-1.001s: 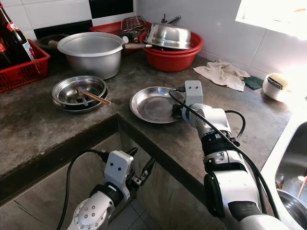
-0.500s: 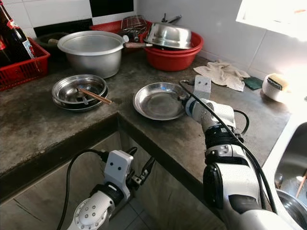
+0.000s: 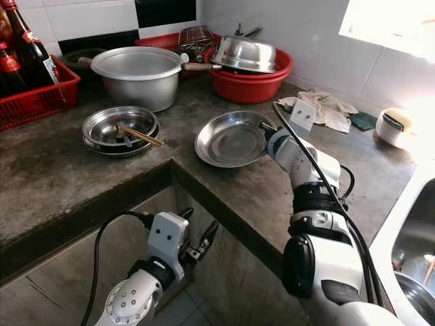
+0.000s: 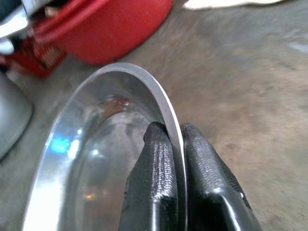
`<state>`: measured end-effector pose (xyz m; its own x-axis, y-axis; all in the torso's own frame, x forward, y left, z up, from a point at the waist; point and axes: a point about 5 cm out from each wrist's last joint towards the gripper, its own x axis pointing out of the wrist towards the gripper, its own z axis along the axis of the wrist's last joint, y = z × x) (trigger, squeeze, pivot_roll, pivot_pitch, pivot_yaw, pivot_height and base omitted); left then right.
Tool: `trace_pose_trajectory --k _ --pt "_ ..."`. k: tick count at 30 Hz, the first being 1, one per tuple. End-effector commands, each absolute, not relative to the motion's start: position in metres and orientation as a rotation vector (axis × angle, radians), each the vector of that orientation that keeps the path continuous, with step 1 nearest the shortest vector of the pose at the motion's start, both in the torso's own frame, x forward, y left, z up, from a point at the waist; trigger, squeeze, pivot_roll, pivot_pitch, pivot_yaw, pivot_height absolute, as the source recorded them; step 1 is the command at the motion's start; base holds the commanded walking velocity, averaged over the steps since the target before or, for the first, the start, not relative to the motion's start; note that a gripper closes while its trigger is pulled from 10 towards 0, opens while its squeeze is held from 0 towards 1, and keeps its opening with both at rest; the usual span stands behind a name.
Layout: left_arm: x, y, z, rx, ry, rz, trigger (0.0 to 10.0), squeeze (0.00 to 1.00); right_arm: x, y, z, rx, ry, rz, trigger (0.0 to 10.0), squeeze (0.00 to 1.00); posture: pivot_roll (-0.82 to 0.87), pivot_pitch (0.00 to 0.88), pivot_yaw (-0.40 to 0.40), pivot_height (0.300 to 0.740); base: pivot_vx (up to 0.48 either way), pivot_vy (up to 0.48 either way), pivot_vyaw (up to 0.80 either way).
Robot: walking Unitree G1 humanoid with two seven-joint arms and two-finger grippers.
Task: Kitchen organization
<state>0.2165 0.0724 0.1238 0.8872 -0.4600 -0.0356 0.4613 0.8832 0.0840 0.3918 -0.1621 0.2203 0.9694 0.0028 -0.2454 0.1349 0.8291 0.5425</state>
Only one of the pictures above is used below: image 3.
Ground black utensil handles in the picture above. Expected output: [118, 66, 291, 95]
[233, 25, 264, 39]

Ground tall dark sauce bottle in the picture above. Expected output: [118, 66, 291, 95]
[3, 0, 60, 82]

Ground wooden-handled utensil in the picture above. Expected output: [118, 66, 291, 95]
[184, 62, 224, 72]

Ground green scouring pad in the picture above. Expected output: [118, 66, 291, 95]
[348, 111, 378, 131]

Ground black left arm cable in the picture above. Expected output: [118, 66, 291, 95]
[80, 211, 156, 326]

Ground short dark sauce bottle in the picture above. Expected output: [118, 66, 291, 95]
[0, 42, 22, 96]

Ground dark grey pan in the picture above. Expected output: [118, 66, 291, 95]
[60, 48, 103, 69]

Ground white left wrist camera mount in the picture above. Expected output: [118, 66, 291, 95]
[148, 212, 190, 272]

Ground crumpled white cloth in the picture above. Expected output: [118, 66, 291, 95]
[277, 88, 360, 134]

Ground aluminium cooking pot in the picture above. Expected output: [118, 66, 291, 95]
[76, 46, 188, 113]

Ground red plastic basin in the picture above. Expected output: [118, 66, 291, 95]
[207, 48, 293, 104]

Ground amber glass bottle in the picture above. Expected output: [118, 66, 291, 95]
[0, 7, 14, 48]

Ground wooden chopsticks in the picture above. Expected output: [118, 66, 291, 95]
[117, 124, 165, 148]

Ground upturned stainless steel bowl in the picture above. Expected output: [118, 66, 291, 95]
[211, 35, 277, 73]

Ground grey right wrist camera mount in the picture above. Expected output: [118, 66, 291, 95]
[289, 100, 317, 132]

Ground small stainless steel bowl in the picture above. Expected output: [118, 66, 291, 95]
[396, 268, 435, 323]

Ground yellow dish sponge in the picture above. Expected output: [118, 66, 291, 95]
[384, 107, 414, 131]

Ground white ceramic cup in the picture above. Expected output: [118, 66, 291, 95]
[375, 109, 412, 149]

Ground shallow stainless steel plate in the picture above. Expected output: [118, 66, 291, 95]
[195, 111, 276, 168]

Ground red plastic crate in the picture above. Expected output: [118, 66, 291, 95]
[0, 58, 81, 131]
[135, 32, 222, 69]

